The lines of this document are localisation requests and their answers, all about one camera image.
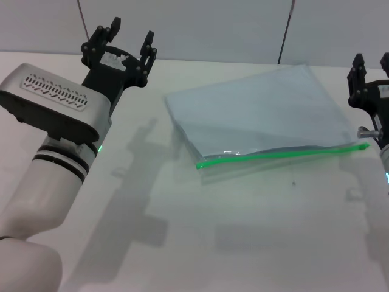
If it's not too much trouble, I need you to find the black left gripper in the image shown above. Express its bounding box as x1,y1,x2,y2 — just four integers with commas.
80,17,159,114

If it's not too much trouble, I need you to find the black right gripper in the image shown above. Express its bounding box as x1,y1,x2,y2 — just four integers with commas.
346,52,389,149

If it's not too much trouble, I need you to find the translucent green-zipper document bag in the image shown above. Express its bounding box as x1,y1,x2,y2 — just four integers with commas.
164,63,371,186

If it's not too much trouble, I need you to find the right arm metal cable connector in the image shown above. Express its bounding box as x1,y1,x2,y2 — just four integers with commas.
356,125,382,140

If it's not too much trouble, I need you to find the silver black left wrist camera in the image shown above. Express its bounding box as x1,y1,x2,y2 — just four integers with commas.
0,63,112,147

